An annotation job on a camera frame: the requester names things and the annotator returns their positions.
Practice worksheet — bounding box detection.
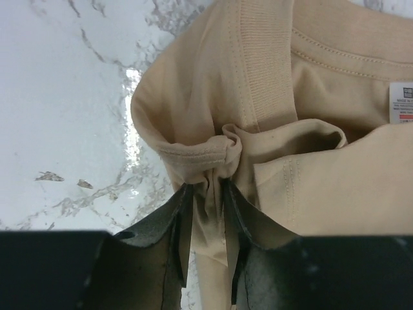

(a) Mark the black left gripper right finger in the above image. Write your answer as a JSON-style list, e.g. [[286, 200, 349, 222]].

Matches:
[[223, 180, 412, 309]]

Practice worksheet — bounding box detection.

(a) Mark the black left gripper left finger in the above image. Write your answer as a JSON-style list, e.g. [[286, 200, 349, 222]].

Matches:
[[1, 185, 194, 309]]

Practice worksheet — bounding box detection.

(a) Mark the beige t shirt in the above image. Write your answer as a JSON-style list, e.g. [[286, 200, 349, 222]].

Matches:
[[131, 1, 412, 309]]

